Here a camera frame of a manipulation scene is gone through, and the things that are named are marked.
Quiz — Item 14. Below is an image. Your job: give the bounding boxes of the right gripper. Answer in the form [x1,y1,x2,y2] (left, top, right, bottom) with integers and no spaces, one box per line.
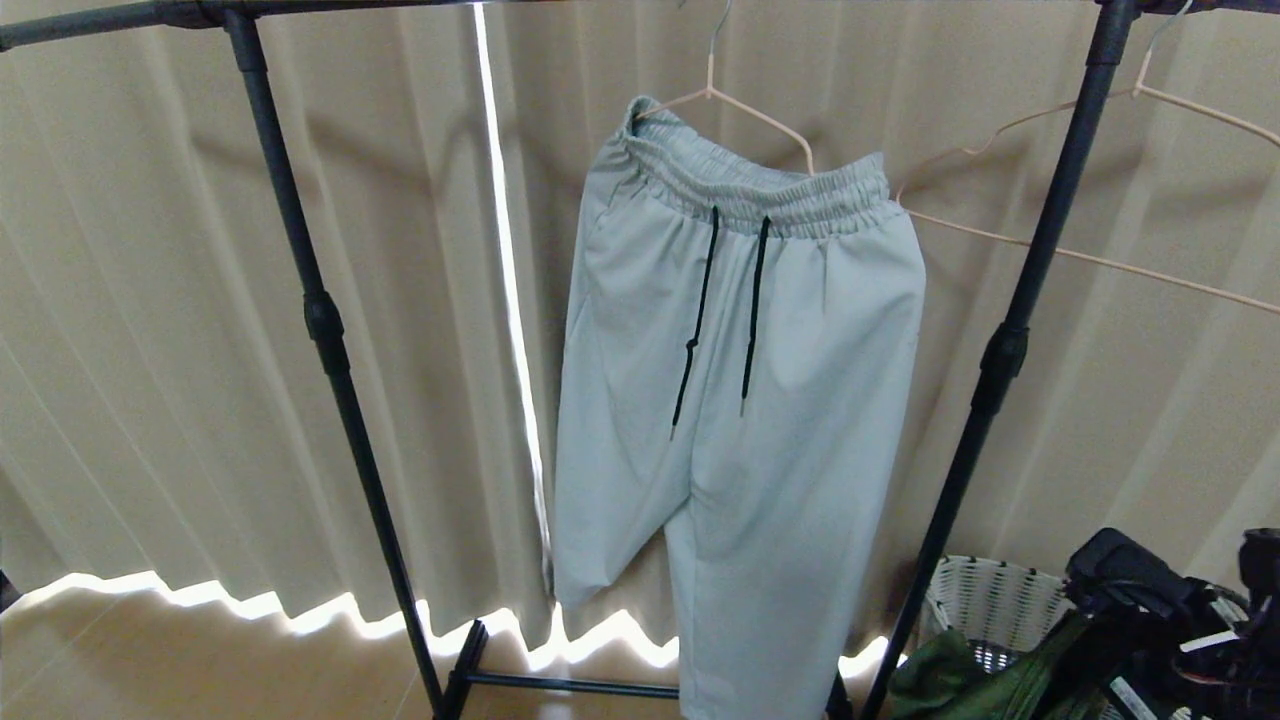
[1030,610,1191,720]

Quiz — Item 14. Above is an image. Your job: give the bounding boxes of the green garment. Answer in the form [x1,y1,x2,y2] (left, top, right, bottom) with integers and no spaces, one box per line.
[890,610,1111,720]

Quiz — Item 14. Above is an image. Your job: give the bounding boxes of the pale grey shorts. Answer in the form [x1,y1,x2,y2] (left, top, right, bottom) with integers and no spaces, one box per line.
[552,95,928,720]

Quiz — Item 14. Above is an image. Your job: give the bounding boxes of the pink clothes hanger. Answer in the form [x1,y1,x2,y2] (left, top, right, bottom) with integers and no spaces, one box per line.
[895,0,1280,316]
[632,0,816,176]

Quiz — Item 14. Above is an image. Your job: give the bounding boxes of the white laundry basket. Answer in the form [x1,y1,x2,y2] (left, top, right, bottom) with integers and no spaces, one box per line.
[920,555,1251,720]

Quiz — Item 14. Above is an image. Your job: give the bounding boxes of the black clothes rack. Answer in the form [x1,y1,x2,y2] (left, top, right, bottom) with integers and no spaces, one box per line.
[0,0,1280,720]

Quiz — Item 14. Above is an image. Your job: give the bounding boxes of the beige curtain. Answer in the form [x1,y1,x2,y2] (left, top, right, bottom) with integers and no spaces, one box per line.
[0,0,1280,671]

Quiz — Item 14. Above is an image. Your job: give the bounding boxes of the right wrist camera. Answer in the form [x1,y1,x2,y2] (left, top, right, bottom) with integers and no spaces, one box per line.
[1065,528,1201,623]

